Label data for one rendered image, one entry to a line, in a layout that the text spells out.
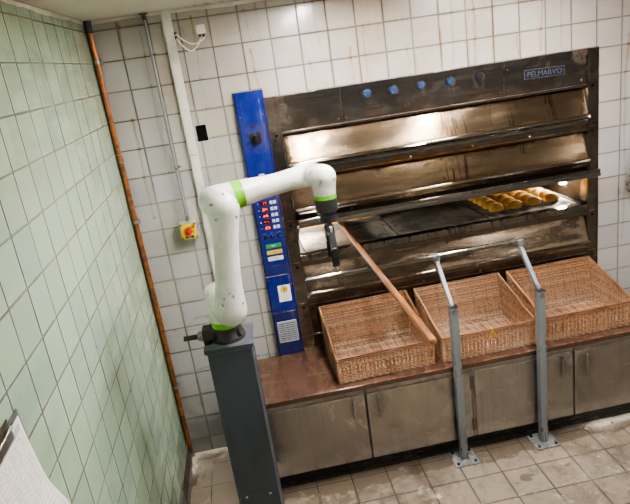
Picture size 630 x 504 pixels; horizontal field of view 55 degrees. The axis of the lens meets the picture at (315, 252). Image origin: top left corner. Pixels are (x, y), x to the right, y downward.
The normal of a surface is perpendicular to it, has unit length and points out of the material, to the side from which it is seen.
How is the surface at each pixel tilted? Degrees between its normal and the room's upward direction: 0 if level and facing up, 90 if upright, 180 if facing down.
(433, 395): 90
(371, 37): 90
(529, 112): 69
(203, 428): 90
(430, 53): 90
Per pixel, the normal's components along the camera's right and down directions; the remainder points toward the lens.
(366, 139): 0.09, -0.04
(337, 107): 0.13, 0.32
